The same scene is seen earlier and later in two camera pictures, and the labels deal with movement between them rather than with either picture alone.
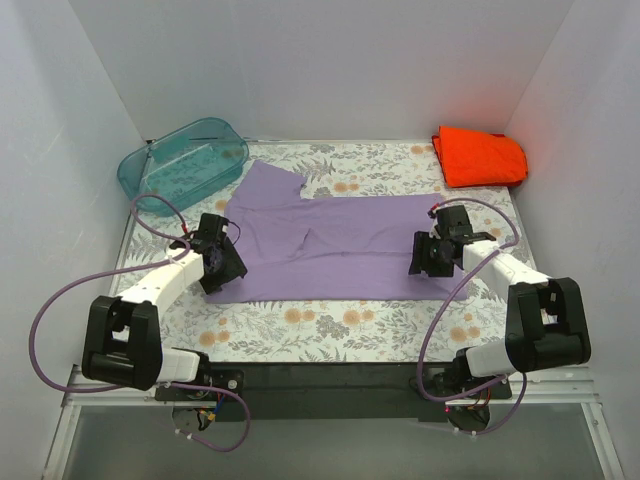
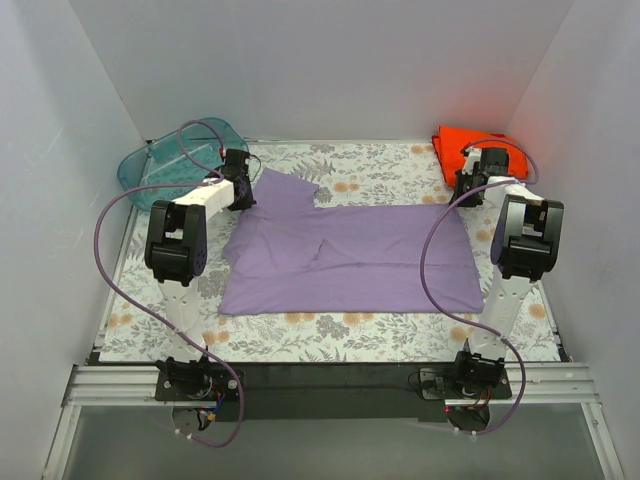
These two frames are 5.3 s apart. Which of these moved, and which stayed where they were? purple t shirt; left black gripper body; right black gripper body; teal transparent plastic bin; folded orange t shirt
Moved: purple t shirt; left black gripper body; right black gripper body
Stayed: folded orange t shirt; teal transparent plastic bin
